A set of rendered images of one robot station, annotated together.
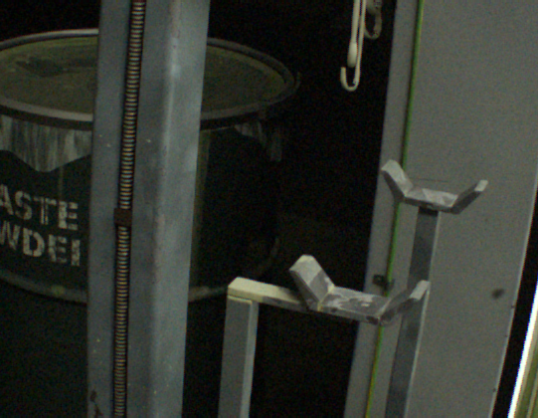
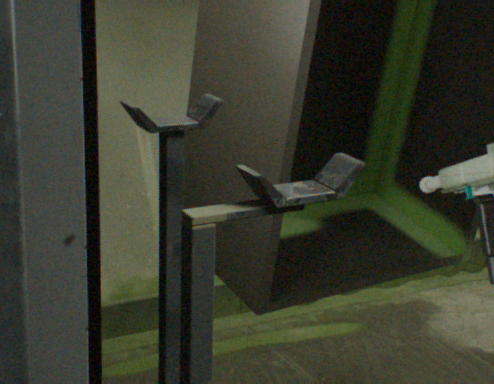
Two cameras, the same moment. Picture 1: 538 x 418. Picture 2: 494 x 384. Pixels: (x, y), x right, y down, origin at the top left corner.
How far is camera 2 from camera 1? 0.48 m
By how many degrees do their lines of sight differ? 44
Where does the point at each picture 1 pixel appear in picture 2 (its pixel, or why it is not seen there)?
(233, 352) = (202, 284)
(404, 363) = (175, 284)
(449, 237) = not seen: hidden behind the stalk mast
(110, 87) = not seen: outside the picture
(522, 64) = (51, 20)
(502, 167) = (50, 124)
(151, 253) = (17, 240)
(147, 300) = (17, 295)
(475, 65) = not seen: hidden behind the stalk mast
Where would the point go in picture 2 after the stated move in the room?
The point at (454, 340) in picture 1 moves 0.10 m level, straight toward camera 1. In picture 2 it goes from (38, 298) to (75, 329)
